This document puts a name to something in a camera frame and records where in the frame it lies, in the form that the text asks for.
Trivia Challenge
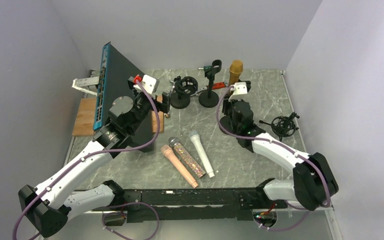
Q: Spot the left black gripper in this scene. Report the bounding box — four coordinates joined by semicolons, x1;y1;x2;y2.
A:
128;82;173;134

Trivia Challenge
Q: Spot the black clip round-base stand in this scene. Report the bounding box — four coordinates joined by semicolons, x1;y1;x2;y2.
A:
198;59;222;108

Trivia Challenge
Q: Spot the black tripod shock-mount stand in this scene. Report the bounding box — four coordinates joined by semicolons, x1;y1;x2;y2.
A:
258;112;300;142

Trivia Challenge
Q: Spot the gold microphone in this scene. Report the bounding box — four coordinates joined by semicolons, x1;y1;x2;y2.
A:
228;59;244;86

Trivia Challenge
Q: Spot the glitter microphone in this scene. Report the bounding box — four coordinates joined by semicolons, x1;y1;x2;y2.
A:
168;137;206;178

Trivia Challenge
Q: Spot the pink microphone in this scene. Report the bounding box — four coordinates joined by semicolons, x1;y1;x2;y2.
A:
160;145;199;189

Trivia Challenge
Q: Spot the white microphone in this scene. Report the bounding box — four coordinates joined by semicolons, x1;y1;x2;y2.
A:
188;130;215;179

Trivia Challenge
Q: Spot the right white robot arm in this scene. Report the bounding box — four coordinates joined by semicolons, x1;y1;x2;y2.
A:
216;97;339;211

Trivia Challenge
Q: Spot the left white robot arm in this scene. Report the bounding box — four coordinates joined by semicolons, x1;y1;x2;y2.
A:
18;91;170;238

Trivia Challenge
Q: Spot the wooden board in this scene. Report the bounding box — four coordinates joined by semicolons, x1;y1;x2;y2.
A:
72;97;165;137

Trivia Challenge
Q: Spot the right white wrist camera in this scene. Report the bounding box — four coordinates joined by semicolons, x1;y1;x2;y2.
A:
228;81;248;102

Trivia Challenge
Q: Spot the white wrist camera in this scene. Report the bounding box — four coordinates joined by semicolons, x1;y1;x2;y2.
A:
228;81;248;102
128;74;160;95

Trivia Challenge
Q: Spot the blue network switch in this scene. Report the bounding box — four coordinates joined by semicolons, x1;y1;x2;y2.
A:
93;42;154;153

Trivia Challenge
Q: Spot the red handled adjustable wrench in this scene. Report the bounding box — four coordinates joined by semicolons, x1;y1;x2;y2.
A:
190;81;231;99

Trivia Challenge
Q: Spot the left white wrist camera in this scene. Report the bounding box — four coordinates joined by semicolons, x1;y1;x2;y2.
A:
128;74;160;95

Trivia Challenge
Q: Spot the black shock-mount round-base stand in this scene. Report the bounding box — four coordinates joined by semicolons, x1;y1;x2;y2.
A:
170;76;198;109

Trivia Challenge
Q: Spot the green handled screwdriver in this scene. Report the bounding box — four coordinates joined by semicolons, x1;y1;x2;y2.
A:
198;65;213;73

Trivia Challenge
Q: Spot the white bracket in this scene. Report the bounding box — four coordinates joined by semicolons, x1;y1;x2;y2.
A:
71;76;99;97

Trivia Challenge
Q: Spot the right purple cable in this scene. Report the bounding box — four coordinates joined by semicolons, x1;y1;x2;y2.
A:
215;84;333;232

